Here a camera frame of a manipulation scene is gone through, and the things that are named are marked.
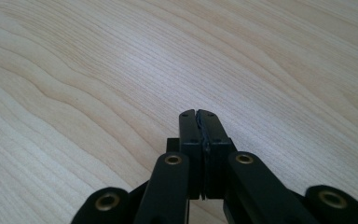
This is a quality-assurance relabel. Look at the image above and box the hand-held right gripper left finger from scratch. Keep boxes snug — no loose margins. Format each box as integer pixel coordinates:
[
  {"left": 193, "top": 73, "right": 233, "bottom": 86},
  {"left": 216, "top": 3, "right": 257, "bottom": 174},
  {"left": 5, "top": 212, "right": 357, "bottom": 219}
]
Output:
[{"left": 178, "top": 108, "right": 205, "bottom": 201}]

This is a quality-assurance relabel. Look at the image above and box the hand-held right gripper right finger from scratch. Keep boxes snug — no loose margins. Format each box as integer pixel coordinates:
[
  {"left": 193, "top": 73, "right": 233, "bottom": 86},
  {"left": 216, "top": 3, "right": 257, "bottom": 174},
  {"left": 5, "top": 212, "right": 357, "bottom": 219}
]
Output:
[{"left": 196, "top": 108, "right": 238, "bottom": 201}]

